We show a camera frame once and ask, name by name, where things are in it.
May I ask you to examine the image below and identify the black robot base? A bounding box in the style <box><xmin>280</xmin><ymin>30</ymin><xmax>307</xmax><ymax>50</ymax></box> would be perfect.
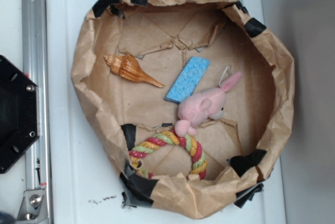
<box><xmin>1</xmin><ymin>55</ymin><xmax>39</xmax><ymax>174</ymax></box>

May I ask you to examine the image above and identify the pink plush bunny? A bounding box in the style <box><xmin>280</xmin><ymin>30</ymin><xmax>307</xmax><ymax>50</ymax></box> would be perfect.
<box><xmin>175</xmin><ymin>72</ymin><xmax>242</xmax><ymax>137</ymax></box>

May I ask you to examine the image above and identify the blue sponge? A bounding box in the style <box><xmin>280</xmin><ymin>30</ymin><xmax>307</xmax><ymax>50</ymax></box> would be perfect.
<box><xmin>164</xmin><ymin>57</ymin><xmax>210</xmax><ymax>104</ymax></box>

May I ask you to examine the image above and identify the brown paper bag bin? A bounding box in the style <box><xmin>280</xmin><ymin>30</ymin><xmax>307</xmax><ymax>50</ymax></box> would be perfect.
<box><xmin>71</xmin><ymin>0</ymin><xmax>295</xmax><ymax>219</ymax></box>

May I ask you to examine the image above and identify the orange spiral seashell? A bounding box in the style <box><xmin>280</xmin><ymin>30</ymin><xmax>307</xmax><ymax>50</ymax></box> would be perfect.
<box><xmin>104</xmin><ymin>54</ymin><xmax>165</xmax><ymax>88</ymax></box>

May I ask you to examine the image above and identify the white tray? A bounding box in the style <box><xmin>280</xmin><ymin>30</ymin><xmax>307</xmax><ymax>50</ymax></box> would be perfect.
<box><xmin>46</xmin><ymin>0</ymin><xmax>286</xmax><ymax>223</ymax></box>

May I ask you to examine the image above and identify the multicolour rope ring toy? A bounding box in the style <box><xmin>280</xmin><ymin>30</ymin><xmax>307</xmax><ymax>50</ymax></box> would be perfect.
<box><xmin>129</xmin><ymin>130</ymin><xmax>207</xmax><ymax>180</ymax></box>

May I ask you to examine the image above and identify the aluminium extrusion rail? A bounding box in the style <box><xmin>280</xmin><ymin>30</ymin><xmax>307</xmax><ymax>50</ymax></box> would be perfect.
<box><xmin>22</xmin><ymin>0</ymin><xmax>54</xmax><ymax>223</ymax></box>

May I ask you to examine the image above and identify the metal corner bracket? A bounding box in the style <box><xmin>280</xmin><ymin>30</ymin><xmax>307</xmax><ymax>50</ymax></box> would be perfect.
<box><xmin>16</xmin><ymin>189</ymin><xmax>48</xmax><ymax>223</ymax></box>

